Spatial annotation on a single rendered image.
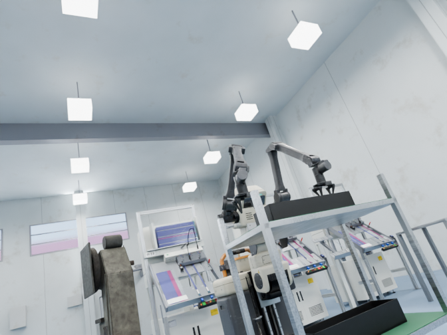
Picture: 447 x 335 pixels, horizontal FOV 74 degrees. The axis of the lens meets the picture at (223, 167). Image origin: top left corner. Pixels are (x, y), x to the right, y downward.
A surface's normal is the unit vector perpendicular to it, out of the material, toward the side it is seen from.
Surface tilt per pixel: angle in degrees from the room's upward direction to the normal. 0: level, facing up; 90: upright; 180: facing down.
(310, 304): 90
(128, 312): 92
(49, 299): 90
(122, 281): 92
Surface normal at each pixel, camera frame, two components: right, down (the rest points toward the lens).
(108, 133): 0.39, -0.44
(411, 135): -0.89, 0.07
